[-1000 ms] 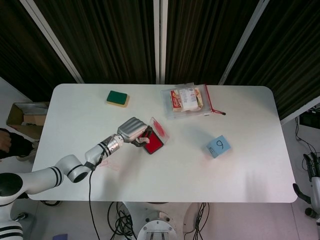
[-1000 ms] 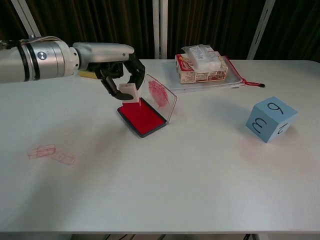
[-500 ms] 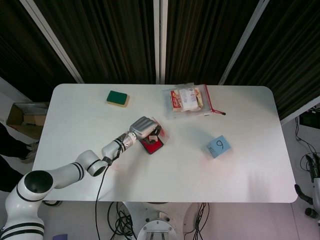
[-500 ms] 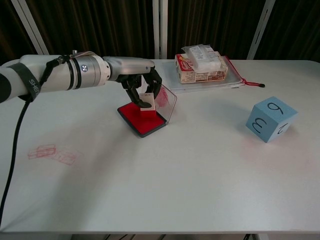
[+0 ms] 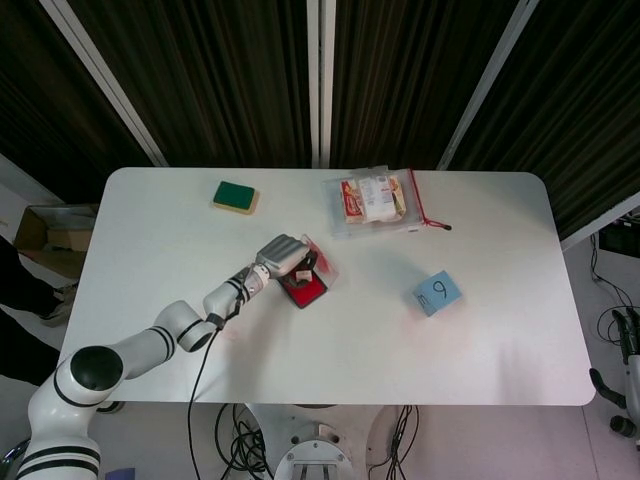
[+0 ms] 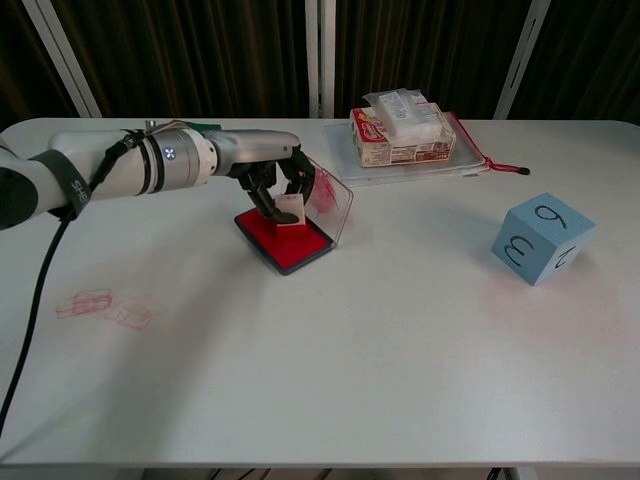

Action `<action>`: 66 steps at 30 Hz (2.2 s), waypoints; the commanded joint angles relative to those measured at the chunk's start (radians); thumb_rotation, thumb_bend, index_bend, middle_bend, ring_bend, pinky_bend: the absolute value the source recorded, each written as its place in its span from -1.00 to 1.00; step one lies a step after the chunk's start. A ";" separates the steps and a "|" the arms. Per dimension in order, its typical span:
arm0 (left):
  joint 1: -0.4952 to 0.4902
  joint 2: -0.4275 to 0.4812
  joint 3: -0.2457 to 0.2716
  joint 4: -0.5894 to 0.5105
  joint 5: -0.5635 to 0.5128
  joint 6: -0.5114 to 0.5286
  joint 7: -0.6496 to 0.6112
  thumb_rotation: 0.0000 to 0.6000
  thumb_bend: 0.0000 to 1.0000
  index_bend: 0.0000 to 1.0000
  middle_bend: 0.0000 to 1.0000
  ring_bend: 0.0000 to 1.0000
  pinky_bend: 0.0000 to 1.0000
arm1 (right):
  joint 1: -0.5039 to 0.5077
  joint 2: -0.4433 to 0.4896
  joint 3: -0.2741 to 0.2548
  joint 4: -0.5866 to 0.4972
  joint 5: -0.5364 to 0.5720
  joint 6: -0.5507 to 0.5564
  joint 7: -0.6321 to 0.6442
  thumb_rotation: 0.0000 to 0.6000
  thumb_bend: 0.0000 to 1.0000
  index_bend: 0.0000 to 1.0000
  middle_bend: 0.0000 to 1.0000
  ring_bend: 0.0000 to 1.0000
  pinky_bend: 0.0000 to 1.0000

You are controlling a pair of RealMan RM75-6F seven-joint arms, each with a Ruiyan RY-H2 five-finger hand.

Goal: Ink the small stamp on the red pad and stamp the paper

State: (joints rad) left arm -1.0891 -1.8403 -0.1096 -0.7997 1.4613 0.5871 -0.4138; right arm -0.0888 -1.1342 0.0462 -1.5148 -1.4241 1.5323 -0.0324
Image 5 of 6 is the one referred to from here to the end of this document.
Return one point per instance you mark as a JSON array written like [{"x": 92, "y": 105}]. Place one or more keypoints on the white frame rail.
[{"x": 600, "y": 226}]

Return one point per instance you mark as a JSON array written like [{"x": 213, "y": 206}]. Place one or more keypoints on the dark pleated curtain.
[
  {"x": 45, "y": 110},
  {"x": 210, "y": 80},
  {"x": 410, "y": 80},
  {"x": 575, "y": 115}
]

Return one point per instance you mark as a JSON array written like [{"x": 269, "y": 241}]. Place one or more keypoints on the green yellow sponge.
[{"x": 235, "y": 198}]

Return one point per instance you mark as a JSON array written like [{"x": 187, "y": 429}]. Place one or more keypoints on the brown cardboard box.
[{"x": 50, "y": 237}]

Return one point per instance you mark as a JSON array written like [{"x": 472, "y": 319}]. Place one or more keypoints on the red yellow snack packet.
[{"x": 372, "y": 200}]

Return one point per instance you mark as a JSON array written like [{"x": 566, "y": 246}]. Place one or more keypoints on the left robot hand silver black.
[{"x": 282, "y": 255}]

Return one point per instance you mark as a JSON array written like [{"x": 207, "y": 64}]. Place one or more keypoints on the clear zip bag red zipper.
[{"x": 345, "y": 220}]

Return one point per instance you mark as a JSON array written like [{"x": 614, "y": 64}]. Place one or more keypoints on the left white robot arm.
[{"x": 150, "y": 345}]

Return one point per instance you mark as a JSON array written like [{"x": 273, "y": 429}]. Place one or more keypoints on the white frame post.
[
  {"x": 320, "y": 85},
  {"x": 107, "y": 85},
  {"x": 482, "y": 85}
]

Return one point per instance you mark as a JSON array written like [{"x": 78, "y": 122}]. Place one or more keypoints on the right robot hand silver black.
[{"x": 631, "y": 340}]

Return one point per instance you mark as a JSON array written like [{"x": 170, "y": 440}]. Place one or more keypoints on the white label tag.
[{"x": 304, "y": 275}]

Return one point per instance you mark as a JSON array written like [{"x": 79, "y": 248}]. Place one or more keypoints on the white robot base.
[{"x": 320, "y": 450}]

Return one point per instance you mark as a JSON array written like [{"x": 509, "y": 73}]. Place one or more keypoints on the blue paper note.
[{"x": 437, "y": 293}]

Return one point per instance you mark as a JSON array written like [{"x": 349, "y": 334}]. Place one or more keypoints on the red ink pad clear lid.
[{"x": 320, "y": 287}]

